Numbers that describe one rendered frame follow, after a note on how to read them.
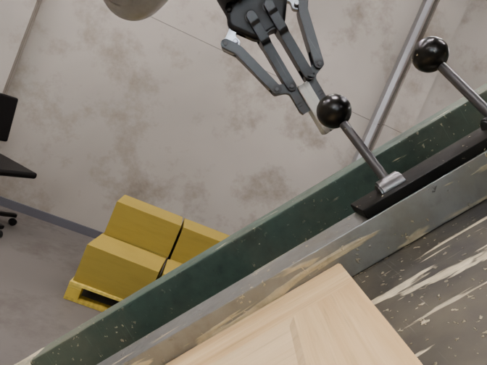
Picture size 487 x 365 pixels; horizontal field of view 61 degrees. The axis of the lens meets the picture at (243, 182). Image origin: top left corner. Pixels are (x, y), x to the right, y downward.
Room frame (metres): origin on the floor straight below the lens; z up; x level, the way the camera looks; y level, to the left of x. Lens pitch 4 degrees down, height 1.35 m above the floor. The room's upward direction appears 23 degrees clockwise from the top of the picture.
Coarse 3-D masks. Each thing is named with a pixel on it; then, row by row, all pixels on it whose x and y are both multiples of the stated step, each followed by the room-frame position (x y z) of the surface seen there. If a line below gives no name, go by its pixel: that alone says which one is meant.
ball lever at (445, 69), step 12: (432, 36) 0.46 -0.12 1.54; (420, 48) 0.45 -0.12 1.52; (432, 48) 0.45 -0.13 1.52; (444, 48) 0.45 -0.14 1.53; (420, 60) 0.45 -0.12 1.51; (432, 60) 0.45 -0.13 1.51; (444, 60) 0.45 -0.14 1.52; (444, 72) 0.45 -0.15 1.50; (456, 84) 0.44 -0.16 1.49; (468, 96) 0.43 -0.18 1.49; (480, 108) 0.42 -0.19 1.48
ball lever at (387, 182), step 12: (336, 96) 0.45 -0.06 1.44; (324, 108) 0.45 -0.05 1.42; (336, 108) 0.44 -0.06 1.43; (348, 108) 0.45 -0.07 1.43; (324, 120) 0.45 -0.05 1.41; (336, 120) 0.44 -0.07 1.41; (348, 120) 0.45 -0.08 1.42; (348, 132) 0.44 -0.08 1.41; (360, 144) 0.43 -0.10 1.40; (372, 156) 0.42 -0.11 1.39; (372, 168) 0.42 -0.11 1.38; (384, 180) 0.41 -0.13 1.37; (396, 180) 0.40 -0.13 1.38; (384, 192) 0.40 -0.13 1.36
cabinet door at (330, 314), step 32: (320, 288) 0.35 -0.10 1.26; (352, 288) 0.32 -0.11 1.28; (256, 320) 0.36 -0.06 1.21; (288, 320) 0.33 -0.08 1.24; (320, 320) 0.30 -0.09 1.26; (352, 320) 0.27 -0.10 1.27; (384, 320) 0.25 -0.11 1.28; (192, 352) 0.37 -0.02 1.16; (224, 352) 0.34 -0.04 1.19; (256, 352) 0.31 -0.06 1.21; (288, 352) 0.28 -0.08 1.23; (320, 352) 0.26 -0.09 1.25; (352, 352) 0.24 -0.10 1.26; (384, 352) 0.22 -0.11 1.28
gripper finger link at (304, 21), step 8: (304, 0) 0.53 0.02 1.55; (304, 8) 0.53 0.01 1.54; (296, 16) 0.55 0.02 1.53; (304, 16) 0.53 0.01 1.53; (304, 24) 0.53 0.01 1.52; (304, 32) 0.53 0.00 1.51; (312, 32) 0.53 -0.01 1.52; (304, 40) 0.55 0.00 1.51; (312, 40) 0.53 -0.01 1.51; (312, 48) 0.53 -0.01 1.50; (312, 56) 0.53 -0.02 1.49; (320, 56) 0.53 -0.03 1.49; (320, 64) 0.53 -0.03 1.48
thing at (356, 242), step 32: (480, 160) 0.39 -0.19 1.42; (416, 192) 0.39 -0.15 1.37; (448, 192) 0.39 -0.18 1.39; (480, 192) 0.39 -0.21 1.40; (352, 224) 0.40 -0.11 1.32; (384, 224) 0.39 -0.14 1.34; (416, 224) 0.39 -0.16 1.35; (288, 256) 0.42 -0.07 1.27; (320, 256) 0.39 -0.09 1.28; (352, 256) 0.39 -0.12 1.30; (384, 256) 0.39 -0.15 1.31; (256, 288) 0.39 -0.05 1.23; (288, 288) 0.39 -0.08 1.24; (192, 320) 0.39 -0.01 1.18; (224, 320) 0.39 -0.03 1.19; (128, 352) 0.41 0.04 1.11; (160, 352) 0.38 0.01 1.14
